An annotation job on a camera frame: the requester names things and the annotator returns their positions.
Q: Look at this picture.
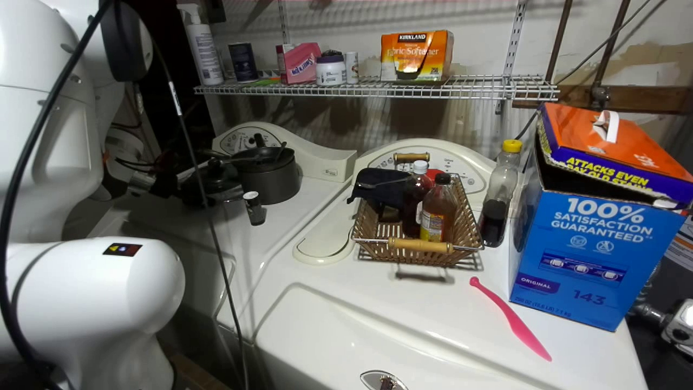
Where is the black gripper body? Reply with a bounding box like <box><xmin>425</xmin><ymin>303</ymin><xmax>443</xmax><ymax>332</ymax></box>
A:
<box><xmin>175</xmin><ymin>153</ymin><xmax>244</xmax><ymax>208</ymax></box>

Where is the black pot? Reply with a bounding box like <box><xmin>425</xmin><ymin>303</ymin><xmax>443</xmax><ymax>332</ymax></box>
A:
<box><xmin>241</xmin><ymin>140</ymin><xmax>304</xmax><ymax>206</ymax></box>

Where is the small dark jar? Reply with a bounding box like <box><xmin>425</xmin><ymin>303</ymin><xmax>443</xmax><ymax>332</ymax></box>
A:
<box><xmin>241</xmin><ymin>187</ymin><xmax>269</xmax><ymax>226</ymax></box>

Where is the dark round can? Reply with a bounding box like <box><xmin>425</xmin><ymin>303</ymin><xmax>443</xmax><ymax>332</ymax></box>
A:
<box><xmin>227</xmin><ymin>40</ymin><xmax>261</xmax><ymax>82</ymax></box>

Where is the tall white plastic bottle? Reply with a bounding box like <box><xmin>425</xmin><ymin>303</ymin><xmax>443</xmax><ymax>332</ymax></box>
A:
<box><xmin>175</xmin><ymin>2</ymin><xmax>225</xmax><ymax>86</ymax></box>

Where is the pink cardboard box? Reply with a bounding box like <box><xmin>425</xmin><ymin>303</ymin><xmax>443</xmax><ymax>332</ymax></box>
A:
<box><xmin>277</xmin><ymin>38</ymin><xmax>324</xmax><ymax>86</ymax></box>

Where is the white jar with dark lid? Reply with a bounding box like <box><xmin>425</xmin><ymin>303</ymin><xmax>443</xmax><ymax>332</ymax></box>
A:
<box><xmin>314</xmin><ymin>49</ymin><xmax>349</xmax><ymax>88</ymax></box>

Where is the bottle with white cap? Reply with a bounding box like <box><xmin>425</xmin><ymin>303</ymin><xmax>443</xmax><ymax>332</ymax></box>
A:
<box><xmin>408</xmin><ymin>157</ymin><xmax>432</xmax><ymax>191</ymax></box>

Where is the dark bottle with red cap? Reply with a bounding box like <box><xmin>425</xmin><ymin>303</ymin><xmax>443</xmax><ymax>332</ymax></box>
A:
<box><xmin>412</xmin><ymin>167</ymin><xmax>450</xmax><ymax>239</ymax></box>

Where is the amber bottle with yellow label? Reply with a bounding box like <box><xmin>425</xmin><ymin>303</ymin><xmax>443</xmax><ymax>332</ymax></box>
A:
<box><xmin>418</xmin><ymin>171</ymin><xmax>459</xmax><ymax>245</ymax></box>

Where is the white washer with cream cap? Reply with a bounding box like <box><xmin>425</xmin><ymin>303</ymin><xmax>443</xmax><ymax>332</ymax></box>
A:
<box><xmin>244</xmin><ymin>137</ymin><xmax>653</xmax><ymax>390</ymax></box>

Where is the dark sauce bottle yellow cap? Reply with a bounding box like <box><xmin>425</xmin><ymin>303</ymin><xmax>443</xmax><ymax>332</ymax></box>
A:
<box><xmin>479</xmin><ymin>137</ymin><xmax>526</xmax><ymax>248</ymax></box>

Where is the metal shelf upright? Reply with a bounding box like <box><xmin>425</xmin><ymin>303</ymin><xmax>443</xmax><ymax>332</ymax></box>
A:
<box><xmin>496</xmin><ymin>0</ymin><xmax>531</xmax><ymax>116</ymax></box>

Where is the blue and orange cardboard box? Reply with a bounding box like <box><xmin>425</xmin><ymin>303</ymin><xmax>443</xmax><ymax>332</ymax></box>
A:
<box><xmin>508</xmin><ymin>102</ymin><xmax>693</xmax><ymax>334</ymax></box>

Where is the grey metal device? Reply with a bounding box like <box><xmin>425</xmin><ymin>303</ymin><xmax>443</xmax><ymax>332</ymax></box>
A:
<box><xmin>632</xmin><ymin>296</ymin><xmax>693</xmax><ymax>362</ymax></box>

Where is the thin black cable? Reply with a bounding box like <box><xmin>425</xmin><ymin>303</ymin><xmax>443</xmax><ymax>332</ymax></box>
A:
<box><xmin>152</xmin><ymin>40</ymin><xmax>253</xmax><ymax>390</ymax></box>

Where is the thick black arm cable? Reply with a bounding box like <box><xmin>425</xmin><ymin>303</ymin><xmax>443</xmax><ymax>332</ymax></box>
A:
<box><xmin>0</xmin><ymin>0</ymin><xmax>117</xmax><ymax>371</ymax></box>

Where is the white wire shelf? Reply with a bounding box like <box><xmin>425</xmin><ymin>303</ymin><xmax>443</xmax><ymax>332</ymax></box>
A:
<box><xmin>192</xmin><ymin>72</ymin><xmax>564</xmax><ymax>104</ymax></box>

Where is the wire basket with bamboo lining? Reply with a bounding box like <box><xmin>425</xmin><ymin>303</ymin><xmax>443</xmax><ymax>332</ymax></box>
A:
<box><xmin>349</xmin><ymin>148</ymin><xmax>488</xmax><ymax>285</ymax></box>

